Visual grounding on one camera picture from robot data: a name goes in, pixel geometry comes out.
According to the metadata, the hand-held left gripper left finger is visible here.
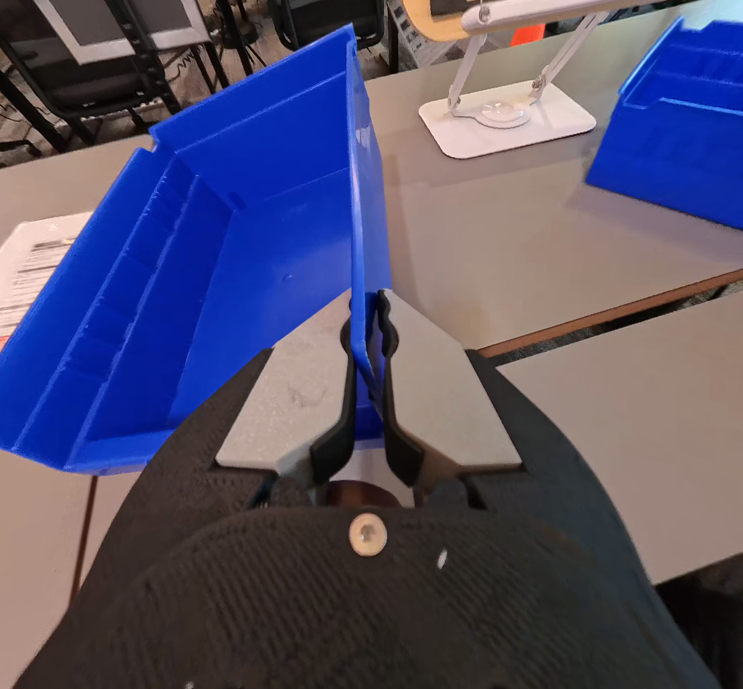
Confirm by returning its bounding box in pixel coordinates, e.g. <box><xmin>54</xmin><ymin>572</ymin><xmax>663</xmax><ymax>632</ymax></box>
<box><xmin>215</xmin><ymin>289</ymin><xmax>357</xmax><ymax>487</ymax></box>

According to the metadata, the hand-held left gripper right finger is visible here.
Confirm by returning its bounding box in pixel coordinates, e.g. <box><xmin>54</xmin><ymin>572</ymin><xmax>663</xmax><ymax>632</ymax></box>
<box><xmin>376</xmin><ymin>289</ymin><xmax>523</xmax><ymax>494</ymax></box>

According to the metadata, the blue plastic bin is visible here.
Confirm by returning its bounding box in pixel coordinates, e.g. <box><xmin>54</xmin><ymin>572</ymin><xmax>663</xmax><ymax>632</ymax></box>
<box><xmin>0</xmin><ymin>23</ymin><xmax>392</xmax><ymax>475</ymax></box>
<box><xmin>585</xmin><ymin>16</ymin><xmax>743</xmax><ymax>220</ymax></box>

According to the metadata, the printed checklist sheet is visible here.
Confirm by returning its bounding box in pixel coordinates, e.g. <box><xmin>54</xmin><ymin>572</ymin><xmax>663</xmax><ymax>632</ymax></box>
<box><xmin>0</xmin><ymin>213</ymin><xmax>94</xmax><ymax>342</ymax></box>

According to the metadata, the printed paper sign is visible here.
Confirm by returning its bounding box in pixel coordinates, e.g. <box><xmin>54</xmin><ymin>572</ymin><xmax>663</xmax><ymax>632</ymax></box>
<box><xmin>388</xmin><ymin>0</ymin><xmax>430</xmax><ymax>69</ymax></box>

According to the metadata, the black tripod stand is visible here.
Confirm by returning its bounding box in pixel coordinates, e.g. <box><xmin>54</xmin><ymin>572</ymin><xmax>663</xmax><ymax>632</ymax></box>
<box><xmin>87</xmin><ymin>0</ymin><xmax>233</xmax><ymax>115</ymax></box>

